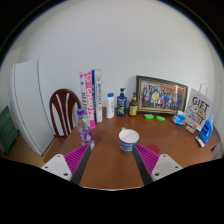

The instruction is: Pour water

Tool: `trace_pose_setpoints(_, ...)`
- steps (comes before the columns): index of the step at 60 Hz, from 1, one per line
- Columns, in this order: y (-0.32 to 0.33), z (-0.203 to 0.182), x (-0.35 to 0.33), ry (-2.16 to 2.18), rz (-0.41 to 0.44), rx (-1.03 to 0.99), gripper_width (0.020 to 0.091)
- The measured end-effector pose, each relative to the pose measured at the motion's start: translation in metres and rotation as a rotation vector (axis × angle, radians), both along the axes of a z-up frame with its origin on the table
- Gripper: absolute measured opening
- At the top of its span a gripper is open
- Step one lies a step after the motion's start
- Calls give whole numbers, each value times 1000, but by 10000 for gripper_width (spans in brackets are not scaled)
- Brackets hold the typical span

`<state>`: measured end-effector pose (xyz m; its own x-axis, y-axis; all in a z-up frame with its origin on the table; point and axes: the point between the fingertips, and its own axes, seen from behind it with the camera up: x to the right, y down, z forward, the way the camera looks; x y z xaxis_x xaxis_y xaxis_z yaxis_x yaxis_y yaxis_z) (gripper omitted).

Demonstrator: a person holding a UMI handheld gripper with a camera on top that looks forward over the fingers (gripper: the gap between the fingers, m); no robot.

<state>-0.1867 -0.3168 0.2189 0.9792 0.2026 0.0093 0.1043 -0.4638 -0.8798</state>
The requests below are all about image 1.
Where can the small orange white box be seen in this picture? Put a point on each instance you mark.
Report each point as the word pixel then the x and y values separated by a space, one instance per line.
pixel 196 125

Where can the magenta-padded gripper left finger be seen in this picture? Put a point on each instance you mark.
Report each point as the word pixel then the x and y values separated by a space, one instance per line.
pixel 68 165

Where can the clear purple-capped water bottle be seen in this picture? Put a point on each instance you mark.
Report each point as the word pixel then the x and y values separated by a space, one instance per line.
pixel 85 131

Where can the amber pump bottle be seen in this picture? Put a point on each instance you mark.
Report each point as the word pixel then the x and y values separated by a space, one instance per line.
pixel 133 108

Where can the small beige snack packet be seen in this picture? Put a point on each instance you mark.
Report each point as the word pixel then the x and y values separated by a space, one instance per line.
pixel 190 128

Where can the dark blue pump bottle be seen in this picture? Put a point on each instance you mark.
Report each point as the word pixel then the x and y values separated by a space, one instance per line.
pixel 121 106

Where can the pink shuttlecock tube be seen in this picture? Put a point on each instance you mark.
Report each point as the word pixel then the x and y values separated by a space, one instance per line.
pixel 87 96

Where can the blue detergent bottle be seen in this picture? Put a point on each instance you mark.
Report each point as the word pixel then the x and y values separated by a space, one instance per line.
pixel 206 131

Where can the white paper gift bag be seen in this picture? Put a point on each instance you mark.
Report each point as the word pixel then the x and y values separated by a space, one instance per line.
pixel 199 108

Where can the dark wooden chair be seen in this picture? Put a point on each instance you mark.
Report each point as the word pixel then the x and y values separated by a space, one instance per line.
pixel 56 116

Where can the blue starry-print paper cup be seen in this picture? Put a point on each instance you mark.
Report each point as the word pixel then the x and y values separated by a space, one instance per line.
pixel 127 145

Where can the white green-blue shuttlecock tube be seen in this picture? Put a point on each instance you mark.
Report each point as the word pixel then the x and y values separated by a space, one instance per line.
pixel 98 96

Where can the flat round red coaster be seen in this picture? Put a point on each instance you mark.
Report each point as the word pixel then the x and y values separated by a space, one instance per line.
pixel 153 148

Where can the white refrigerator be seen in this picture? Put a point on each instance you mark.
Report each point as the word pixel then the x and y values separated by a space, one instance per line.
pixel 30 103

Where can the green crate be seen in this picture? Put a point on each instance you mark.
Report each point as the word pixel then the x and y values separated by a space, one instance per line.
pixel 7 130

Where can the white blue-capped lotion bottle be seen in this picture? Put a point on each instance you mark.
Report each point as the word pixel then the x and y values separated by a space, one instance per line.
pixel 110 107

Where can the framed group photo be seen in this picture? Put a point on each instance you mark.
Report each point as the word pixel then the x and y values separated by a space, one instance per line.
pixel 161 95

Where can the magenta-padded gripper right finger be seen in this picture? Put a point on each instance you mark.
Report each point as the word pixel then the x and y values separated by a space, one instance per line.
pixel 155 165

